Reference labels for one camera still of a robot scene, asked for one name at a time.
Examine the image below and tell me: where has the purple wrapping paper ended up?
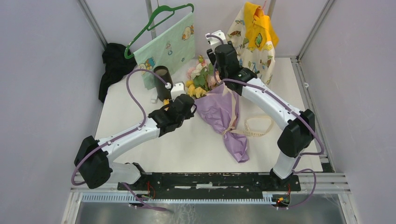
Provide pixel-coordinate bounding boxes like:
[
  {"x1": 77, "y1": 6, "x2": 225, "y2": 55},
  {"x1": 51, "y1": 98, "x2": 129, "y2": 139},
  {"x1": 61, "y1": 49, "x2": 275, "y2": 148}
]
[{"x1": 195, "y1": 84, "x2": 249, "y2": 163}]

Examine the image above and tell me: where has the artificial flower bunch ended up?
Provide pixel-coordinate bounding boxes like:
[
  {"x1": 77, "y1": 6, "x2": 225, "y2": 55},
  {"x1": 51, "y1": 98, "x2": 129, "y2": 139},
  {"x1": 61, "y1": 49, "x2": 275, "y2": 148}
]
[{"x1": 173, "y1": 56, "x2": 220, "y2": 101}]

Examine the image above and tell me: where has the beige printed ribbon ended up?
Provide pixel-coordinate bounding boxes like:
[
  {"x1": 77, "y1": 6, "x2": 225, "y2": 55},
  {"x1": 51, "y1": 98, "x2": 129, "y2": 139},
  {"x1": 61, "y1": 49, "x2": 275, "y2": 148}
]
[{"x1": 222, "y1": 86, "x2": 275, "y2": 138}]

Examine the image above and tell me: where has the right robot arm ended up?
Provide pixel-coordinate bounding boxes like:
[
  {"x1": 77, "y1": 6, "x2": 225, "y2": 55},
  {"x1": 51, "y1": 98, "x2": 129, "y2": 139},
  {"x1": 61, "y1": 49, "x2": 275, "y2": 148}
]
[{"x1": 207, "y1": 41, "x2": 317, "y2": 180}]

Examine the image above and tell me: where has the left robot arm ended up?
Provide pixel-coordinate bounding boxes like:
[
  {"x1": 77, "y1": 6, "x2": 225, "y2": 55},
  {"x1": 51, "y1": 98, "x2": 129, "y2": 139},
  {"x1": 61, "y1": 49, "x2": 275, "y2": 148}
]
[{"x1": 71, "y1": 94, "x2": 196, "y2": 189}]

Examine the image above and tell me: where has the black cylindrical vase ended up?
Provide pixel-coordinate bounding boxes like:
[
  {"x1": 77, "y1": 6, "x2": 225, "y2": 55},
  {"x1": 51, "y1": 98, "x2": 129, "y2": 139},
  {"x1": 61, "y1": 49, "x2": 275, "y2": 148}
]
[{"x1": 154, "y1": 66, "x2": 173, "y2": 101}]

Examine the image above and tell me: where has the green cartoon cloth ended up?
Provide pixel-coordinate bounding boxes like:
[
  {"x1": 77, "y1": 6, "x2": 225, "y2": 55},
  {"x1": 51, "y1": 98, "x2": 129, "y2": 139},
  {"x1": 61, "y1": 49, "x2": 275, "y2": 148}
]
[{"x1": 134, "y1": 13, "x2": 196, "y2": 74}]

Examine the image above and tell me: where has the yellow cartoon child jacket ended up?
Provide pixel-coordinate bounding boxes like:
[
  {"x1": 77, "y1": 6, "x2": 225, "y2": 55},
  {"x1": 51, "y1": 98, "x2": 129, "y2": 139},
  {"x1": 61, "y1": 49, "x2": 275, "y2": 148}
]
[{"x1": 226, "y1": 2, "x2": 279, "y2": 85}]

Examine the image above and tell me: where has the green clothes hanger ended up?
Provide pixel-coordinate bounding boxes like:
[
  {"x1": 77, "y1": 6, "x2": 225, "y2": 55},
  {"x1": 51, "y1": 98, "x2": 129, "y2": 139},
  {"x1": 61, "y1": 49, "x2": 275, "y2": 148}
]
[{"x1": 124, "y1": 3, "x2": 195, "y2": 59}]

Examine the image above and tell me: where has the black cloth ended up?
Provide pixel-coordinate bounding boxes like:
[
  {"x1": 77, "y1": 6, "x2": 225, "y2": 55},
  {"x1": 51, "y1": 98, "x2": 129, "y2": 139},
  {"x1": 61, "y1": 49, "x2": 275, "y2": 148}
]
[{"x1": 98, "y1": 43, "x2": 137, "y2": 103}]

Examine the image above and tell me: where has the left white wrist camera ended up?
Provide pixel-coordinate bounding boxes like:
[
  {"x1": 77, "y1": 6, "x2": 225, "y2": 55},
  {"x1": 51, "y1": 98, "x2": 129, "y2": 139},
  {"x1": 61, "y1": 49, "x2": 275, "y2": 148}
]
[{"x1": 165, "y1": 81, "x2": 185, "y2": 100}]

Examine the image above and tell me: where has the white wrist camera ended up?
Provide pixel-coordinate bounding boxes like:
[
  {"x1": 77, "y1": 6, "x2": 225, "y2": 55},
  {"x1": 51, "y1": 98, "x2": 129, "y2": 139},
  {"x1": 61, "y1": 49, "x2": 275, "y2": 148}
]
[
  {"x1": 165, "y1": 81, "x2": 185, "y2": 100},
  {"x1": 205, "y1": 30, "x2": 227, "y2": 51}
]

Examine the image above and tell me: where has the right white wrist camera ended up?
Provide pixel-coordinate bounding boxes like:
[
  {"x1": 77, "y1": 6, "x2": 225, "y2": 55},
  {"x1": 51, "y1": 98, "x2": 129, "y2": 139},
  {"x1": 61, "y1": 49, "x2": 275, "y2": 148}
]
[{"x1": 205, "y1": 30, "x2": 227, "y2": 51}]

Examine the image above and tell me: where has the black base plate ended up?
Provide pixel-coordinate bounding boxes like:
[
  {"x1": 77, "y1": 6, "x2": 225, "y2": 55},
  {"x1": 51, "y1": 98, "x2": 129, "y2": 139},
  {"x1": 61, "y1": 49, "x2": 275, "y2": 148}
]
[{"x1": 128, "y1": 172, "x2": 301, "y2": 200}]

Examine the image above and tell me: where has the white slotted cable duct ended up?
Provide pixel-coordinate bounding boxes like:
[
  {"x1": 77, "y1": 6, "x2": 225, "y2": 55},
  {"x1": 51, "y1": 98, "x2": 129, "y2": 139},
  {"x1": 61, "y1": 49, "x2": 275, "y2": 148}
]
[{"x1": 72, "y1": 173, "x2": 350, "y2": 205}]

